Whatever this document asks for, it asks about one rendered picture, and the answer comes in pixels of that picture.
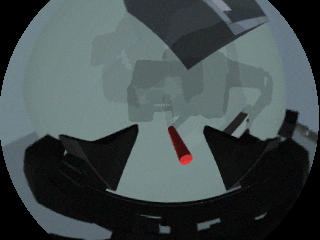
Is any red peg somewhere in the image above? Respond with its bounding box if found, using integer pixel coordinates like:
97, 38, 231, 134
168, 125, 193, 165

